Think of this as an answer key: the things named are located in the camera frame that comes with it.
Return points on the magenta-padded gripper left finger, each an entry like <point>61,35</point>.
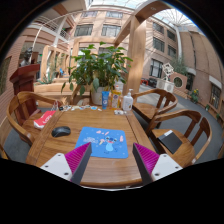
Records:
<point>75,158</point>

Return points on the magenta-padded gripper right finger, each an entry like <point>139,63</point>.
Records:
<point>148,159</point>

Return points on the black computer mouse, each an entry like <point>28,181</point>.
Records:
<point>61,131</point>

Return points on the blue cartoon mouse pad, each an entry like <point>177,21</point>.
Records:
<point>103,140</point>

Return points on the black notebook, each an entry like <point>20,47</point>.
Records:
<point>170,141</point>

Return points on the wooden armchair holding black notebook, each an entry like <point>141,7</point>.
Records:
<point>186,146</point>

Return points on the red and white bag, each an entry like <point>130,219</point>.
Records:
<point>44,120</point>

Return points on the small white packet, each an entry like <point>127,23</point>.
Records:
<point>119,112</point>

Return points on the white pump bottle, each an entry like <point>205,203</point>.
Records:
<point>127,102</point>

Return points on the wooden chair behind plant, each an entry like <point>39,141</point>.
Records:
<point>76,95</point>

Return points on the blue squeeze tube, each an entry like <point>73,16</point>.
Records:
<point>105,100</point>

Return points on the yellow liquid bottle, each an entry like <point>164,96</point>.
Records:
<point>116,99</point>

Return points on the wooden armchair holding red bag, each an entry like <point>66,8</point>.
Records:
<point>20,110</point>

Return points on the white geometric sculpture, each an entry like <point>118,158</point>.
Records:
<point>166,78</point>

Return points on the dark red wooden podium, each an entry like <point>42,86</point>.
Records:
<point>24,83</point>

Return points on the green potted plant white pot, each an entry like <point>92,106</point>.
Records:
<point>98,70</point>

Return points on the dark bust statue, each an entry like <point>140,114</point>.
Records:
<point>26,56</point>

